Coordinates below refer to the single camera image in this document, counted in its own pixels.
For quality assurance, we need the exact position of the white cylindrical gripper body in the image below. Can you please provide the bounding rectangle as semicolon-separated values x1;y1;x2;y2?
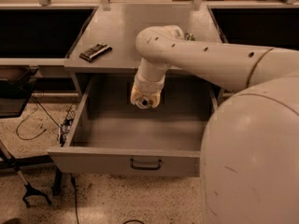
134;59;170;94

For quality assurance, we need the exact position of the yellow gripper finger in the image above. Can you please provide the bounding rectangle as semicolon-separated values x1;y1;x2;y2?
130;85;143;105
151;91;162;108

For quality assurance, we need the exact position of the green 7up can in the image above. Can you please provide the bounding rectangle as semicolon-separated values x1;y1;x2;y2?
135;95;153;109

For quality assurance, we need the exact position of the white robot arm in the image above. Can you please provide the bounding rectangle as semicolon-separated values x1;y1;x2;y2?
131;26;299;224

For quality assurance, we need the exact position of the grey open drawer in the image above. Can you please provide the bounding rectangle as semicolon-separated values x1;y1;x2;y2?
49;75;211;176

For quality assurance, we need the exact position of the grey cabinet counter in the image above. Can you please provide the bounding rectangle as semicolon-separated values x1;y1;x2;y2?
64;4;221;94

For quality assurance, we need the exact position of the green can on counter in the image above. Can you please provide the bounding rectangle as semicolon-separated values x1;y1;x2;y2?
185;33;195;41

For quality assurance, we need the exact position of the power strip on floor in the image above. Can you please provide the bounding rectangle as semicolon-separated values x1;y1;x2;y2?
58;105;78;146

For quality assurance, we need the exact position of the black chair left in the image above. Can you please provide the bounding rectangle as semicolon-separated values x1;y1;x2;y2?
0;65;38;119

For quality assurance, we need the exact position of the black drawer handle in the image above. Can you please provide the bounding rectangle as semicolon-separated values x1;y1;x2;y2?
130;159;162;171

